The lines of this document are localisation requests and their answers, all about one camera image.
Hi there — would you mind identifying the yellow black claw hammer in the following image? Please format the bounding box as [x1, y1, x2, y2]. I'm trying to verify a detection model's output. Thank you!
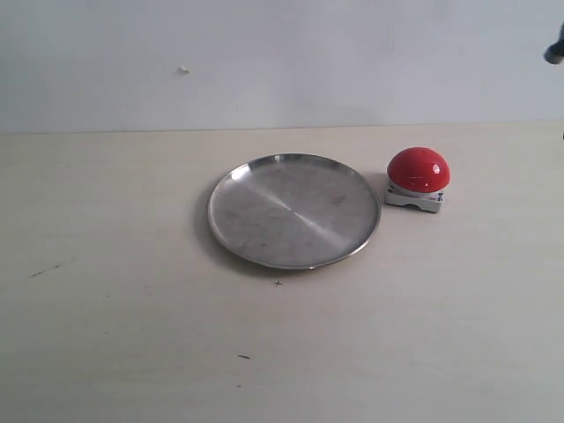
[544, 25, 564, 65]

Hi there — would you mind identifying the red dome push button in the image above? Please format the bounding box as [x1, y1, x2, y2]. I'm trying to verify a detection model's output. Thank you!
[384, 146, 450, 213]

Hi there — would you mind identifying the round steel plate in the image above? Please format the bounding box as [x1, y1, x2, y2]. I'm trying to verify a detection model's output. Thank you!
[206, 152, 382, 271]

